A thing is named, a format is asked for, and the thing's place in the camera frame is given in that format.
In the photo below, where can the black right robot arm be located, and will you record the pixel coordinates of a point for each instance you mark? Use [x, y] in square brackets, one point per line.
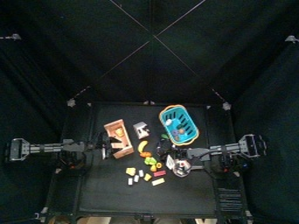
[226, 148]

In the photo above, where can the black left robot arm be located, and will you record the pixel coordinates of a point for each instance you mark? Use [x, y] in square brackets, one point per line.
[47, 148]

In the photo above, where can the green husk toy corn piece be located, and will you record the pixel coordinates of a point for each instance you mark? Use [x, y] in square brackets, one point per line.
[150, 160]

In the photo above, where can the yellow toy tool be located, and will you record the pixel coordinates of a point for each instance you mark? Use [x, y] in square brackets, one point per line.
[120, 132]

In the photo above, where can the small green toy food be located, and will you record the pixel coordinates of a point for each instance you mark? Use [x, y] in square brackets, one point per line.
[165, 136]

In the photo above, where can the small white grey box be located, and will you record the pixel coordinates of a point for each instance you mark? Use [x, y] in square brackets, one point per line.
[170, 162]

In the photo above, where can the orange toy fruit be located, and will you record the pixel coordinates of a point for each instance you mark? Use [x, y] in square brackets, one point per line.
[146, 154]

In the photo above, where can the orange yellow round toy slice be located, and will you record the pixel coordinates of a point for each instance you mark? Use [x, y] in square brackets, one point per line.
[160, 165]

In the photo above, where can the yellow toy banana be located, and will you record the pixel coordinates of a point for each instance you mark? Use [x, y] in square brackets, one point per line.
[142, 145]

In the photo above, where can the wooden toy toolbox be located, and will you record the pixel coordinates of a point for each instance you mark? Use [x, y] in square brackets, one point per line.
[113, 126]

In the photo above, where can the small purple toy food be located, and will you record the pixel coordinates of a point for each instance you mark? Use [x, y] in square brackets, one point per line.
[176, 133]

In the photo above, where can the orange yellow toy food piece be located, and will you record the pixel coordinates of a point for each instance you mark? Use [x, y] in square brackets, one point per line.
[154, 168]

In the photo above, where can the small brown toy food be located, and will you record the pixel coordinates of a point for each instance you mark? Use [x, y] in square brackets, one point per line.
[182, 131]

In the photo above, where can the white toy knife block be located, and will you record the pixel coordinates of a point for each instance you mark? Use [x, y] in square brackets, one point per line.
[141, 131]

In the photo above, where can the red toy bar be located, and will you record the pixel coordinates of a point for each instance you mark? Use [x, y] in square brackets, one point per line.
[160, 173]

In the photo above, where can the small white toy food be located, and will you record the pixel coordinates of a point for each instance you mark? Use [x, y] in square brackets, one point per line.
[169, 122]

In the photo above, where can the small white toy box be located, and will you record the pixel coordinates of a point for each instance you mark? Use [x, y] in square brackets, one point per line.
[130, 181]
[141, 173]
[137, 178]

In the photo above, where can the yellow toy cheese piece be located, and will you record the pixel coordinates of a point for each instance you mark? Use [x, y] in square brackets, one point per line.
[132, 171]

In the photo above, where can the yellow toy block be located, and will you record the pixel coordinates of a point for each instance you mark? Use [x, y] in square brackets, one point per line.
[158, 182]

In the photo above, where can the teal basket with orange rim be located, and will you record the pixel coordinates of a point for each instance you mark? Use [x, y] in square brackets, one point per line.
[176, 115]

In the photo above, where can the grey metal frame clamp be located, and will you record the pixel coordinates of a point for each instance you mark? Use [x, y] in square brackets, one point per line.
[15, 37]
[149, 102]
[226, 106]
[72, 102]
[292, 38]

